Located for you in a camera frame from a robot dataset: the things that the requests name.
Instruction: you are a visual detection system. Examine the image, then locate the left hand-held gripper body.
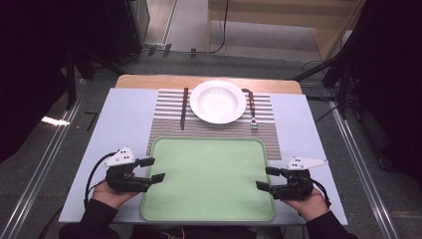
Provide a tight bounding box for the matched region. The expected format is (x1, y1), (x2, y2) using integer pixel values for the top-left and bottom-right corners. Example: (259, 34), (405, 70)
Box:
(102, 146), (152, 194)

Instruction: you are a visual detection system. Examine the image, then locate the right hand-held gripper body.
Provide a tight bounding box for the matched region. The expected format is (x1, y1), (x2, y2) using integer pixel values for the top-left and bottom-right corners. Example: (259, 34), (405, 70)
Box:
(270, 155), (329, 201)

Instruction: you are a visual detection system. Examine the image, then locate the light green tray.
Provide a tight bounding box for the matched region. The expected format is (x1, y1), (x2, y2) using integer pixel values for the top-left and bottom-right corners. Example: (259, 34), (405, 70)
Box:
(140, 135), (276, 223)

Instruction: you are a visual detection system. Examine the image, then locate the brown-handled knife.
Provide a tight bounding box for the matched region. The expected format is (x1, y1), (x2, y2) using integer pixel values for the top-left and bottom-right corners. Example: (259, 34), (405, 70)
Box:
(179, 87), (190, 131)

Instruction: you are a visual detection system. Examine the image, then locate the brown-handled fork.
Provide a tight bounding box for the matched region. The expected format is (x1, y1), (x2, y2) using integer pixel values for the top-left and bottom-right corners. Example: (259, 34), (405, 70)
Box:
(247, 90), (260, 131)

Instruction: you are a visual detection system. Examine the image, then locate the white deep plate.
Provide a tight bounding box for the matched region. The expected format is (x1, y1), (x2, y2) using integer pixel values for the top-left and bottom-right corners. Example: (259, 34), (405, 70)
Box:
(189, 79), (248, 125)

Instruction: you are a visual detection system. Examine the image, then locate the person's left hand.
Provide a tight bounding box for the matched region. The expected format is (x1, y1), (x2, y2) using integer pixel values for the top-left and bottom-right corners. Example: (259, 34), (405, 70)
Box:
(92, 180), (140, 210)

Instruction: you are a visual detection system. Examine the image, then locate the person's right hand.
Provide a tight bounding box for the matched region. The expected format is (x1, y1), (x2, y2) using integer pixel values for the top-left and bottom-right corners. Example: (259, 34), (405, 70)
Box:
(281, 188), (329, 222)

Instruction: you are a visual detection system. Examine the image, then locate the white board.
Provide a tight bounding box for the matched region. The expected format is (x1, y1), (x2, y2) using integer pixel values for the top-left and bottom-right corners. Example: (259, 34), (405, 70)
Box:
(58, 87), (349, 227)

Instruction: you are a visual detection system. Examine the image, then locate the striped placemat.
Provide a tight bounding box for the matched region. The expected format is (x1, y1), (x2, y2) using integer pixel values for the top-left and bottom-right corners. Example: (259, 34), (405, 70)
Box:
(145, 88), (283, 161)

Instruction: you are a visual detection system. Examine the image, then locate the wooden table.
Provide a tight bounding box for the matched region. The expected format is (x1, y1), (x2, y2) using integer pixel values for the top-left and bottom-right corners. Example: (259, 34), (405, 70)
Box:
(114, 74), (304, 96)

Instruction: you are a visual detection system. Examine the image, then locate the black metal stand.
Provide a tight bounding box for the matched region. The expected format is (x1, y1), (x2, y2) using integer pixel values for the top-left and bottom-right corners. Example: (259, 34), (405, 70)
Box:
(64, 48), (80, 112)

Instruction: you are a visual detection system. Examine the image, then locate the black tripod stand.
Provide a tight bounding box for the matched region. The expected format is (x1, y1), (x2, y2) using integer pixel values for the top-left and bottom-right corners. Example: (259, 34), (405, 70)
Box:
(291, 19), (357, 120)

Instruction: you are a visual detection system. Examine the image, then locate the black cabinet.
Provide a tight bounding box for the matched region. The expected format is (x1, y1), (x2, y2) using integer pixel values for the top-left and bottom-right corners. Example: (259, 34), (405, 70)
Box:
(105, 0), (151, 67)

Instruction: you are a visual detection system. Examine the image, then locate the dark curtain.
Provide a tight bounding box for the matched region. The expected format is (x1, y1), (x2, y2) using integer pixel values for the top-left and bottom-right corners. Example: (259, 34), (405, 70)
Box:
(341, 0), (422, 187)
(0, 0), (110, 163)

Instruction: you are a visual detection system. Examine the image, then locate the light wooden shelf unit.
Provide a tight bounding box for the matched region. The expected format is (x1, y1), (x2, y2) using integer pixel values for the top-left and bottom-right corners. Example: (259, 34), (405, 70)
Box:
(206, 0), (367, 62)

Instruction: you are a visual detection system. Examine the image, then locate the right hand-held gripper black cable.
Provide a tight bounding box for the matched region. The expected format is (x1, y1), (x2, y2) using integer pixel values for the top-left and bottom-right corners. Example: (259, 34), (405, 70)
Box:
(311, 178), (332, 209)

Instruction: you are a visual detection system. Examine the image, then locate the hand-held gripper black cable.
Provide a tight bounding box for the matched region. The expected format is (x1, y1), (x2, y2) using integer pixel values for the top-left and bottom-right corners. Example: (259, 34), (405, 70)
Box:
(84, 151), (117, 209)
(311, 178), (332, 209)

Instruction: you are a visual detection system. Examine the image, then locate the left hand-held gripper black cable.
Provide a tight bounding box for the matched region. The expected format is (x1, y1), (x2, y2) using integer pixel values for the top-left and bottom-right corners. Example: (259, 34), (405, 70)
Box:
(84, 151), (117, 209)

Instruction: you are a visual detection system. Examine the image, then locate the metal floor rail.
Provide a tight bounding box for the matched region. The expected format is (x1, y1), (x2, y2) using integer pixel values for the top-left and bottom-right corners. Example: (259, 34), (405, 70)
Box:
(327, 99), (401, 239)
(0, 98), (85, 239)

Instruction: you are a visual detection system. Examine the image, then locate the black hanging cable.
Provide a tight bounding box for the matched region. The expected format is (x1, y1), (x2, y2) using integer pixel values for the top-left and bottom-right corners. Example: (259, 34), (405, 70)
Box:
(208, 0), (231, 55)

